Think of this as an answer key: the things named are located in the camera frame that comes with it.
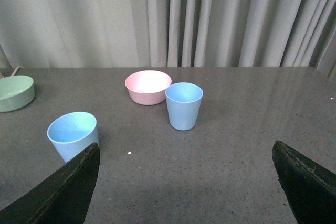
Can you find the green plastic bowl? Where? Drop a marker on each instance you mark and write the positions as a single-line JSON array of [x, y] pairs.
[[16, 92]]

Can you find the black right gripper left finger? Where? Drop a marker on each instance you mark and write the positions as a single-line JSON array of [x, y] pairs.
[[63, 197]]

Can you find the blue plastic cup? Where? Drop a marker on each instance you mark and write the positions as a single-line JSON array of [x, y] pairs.
[[72, 133], [183, 103]]

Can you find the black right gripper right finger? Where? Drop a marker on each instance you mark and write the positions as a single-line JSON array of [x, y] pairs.
[[309, 187]]

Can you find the pink plastic bowl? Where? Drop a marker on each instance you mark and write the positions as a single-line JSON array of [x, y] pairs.
[[148, 87]]

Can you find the grey pleated curtain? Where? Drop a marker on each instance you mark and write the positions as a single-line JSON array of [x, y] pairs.
[[168, 33]]

